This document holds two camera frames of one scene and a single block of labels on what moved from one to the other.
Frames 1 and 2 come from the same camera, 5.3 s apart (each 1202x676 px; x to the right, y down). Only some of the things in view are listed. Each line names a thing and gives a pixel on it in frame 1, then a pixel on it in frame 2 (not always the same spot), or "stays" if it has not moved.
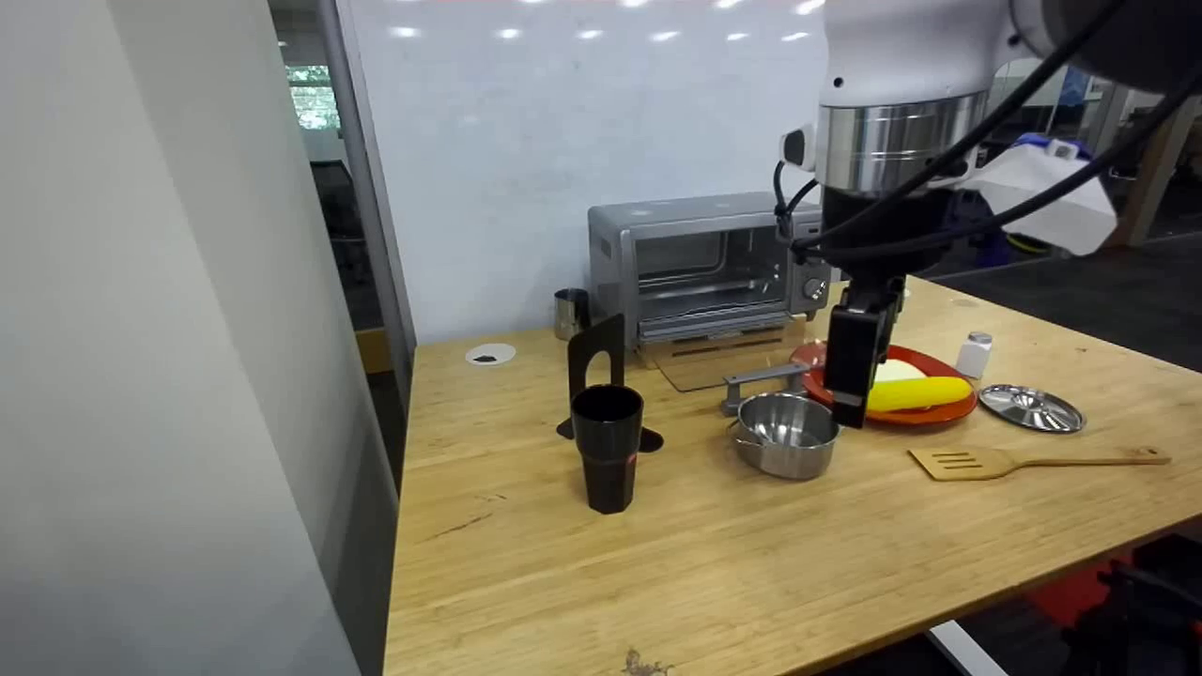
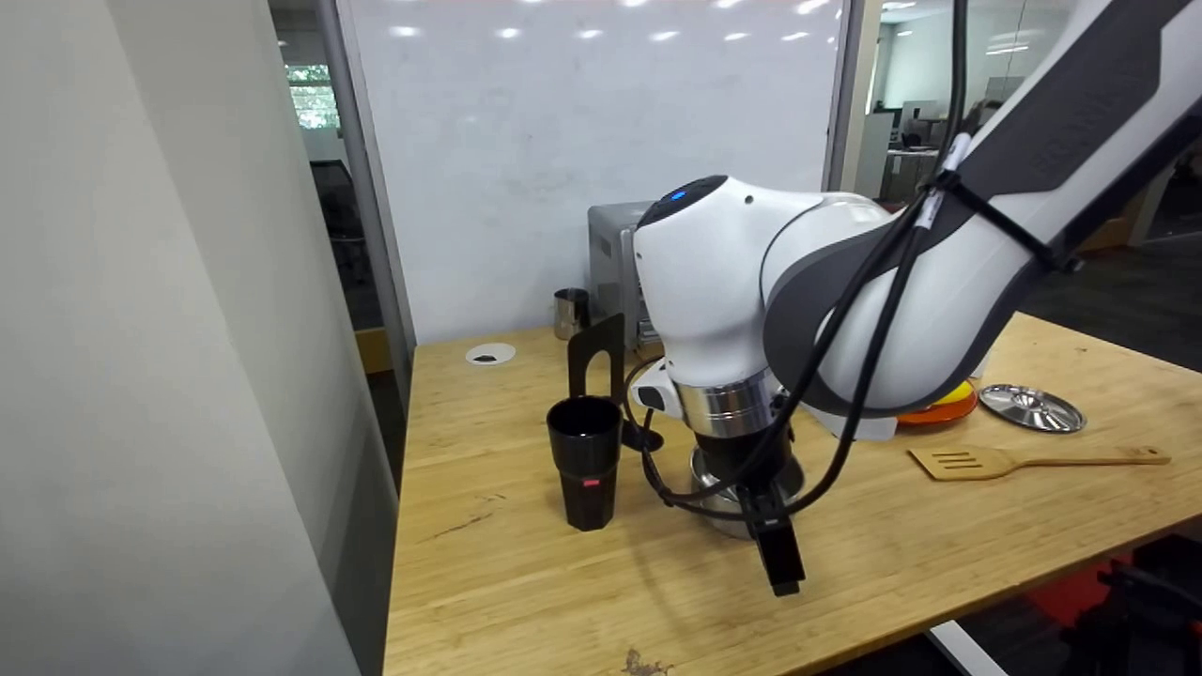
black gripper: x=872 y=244 -> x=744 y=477
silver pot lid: x=1034 y=406 stays
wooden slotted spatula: x=982 y=461 stays
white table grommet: x=488 y=353 stays
